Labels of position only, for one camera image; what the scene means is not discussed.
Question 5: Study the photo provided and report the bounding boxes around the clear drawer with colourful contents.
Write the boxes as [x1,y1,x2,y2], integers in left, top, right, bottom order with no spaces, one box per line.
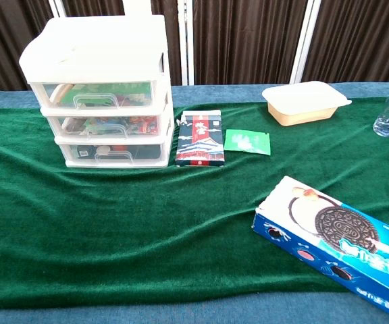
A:
[47,115,160,138]

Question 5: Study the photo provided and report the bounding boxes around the clear drawer with dark contents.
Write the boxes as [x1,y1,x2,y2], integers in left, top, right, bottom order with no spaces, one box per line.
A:
[59,143,163,163]

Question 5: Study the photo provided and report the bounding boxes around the dark blue pictorial box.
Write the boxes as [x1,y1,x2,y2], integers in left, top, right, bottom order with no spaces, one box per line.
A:
[175,109,227,168]

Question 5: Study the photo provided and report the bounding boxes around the green sachet packet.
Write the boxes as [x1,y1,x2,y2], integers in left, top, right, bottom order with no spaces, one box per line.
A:
[224,129,271,156]

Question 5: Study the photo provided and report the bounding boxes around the teal table cover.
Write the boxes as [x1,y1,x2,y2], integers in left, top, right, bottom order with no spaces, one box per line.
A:
[0,82,389,324]

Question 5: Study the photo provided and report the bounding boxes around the green velvet cloth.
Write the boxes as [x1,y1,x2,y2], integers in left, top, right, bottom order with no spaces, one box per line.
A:
[0,97,389,310]

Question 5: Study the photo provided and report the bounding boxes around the cream lidded lunch box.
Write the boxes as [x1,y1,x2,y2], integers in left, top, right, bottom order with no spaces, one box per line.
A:
[261,80,353,128]

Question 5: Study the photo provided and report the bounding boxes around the blue Oreo cookie box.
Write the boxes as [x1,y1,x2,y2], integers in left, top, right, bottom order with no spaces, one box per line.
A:
[251,175,389,323]

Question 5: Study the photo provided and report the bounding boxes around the white plastic drawer unit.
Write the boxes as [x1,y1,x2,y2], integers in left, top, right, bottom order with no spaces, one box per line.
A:
[18,14,175,169]

